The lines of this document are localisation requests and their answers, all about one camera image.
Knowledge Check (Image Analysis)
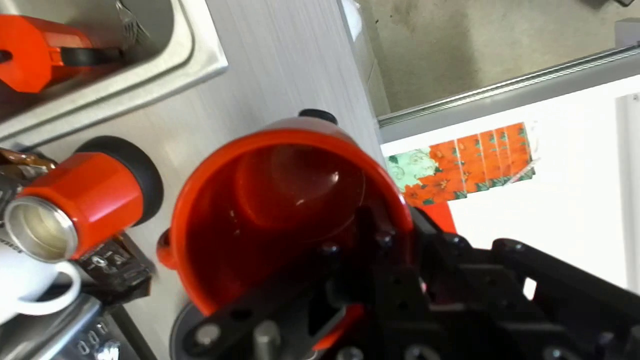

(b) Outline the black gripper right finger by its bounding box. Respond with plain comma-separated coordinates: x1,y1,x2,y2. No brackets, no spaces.
411,205,640,360

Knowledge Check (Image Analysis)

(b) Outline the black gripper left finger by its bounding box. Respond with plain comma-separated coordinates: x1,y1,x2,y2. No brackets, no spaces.
173,204,417,360

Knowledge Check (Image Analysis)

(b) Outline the red cup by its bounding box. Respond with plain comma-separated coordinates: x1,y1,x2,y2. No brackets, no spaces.
157,116,419,352
2,133,166,264

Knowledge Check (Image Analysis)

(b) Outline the green orange patterned placemat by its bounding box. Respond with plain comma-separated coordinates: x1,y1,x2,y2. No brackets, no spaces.
387,120,538,208

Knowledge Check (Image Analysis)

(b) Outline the black foil packet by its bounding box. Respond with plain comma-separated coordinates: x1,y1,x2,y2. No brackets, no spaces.
76,231,159,306

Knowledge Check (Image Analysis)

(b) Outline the stainless steel sink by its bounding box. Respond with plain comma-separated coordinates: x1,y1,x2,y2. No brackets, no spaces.
0,0,231,145

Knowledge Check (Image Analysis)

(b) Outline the silver four-slot toaster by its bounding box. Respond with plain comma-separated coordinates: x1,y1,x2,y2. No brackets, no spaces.
0,292,159,360

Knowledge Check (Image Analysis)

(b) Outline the white mug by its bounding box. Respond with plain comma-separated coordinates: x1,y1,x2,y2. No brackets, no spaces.
0,242,86,325

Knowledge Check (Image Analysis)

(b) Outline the red pot black handle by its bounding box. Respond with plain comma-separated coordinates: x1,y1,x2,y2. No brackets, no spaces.
0,11,128,95

